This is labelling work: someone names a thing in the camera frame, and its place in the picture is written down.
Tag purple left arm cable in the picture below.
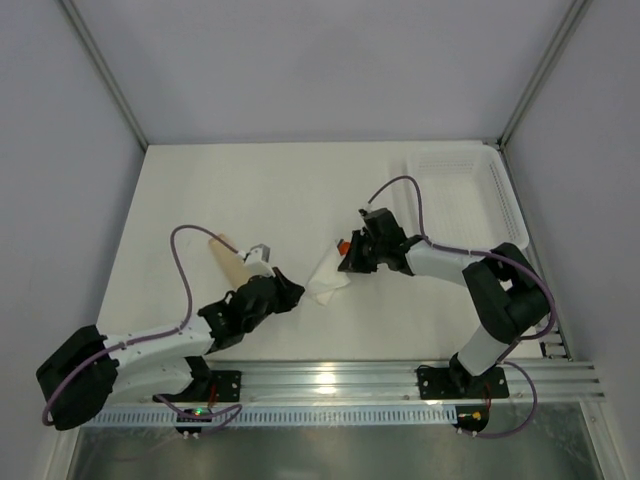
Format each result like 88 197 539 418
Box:
42 224 251 451

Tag orange plastic spoon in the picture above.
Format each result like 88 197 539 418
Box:
338 242 351 256

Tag beige utensil case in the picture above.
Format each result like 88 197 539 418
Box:
208 234 250 290

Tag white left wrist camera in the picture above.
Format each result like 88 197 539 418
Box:
244 244 275 277

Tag white perforated plastic basket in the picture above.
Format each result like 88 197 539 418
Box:
391 144 529 250

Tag left aluminium frame post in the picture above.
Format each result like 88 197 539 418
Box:
56 0 149 152

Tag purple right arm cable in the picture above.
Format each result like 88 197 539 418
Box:
367 175 556 439

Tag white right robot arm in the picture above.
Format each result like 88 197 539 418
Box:
338 208 555 395

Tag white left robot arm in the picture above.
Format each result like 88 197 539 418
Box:
36 269 305 431

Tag white paper napkin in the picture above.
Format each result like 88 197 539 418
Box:
306 239 350 306

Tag slotted white cable duct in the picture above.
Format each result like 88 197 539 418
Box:
86 404 457 428

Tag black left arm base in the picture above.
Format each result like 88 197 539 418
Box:
159 356 242 403

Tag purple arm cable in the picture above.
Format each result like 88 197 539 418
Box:
42 224 251 451
367 175 556 439

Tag aluminium front rail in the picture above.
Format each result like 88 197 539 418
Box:
208 359 605 406

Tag right aluminium frame post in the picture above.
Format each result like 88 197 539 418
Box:
497 0 593 151

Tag aluminium frame post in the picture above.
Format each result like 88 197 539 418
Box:
56 0 149 152
497 0 593 151

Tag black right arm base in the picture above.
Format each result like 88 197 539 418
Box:
416 364 510 400

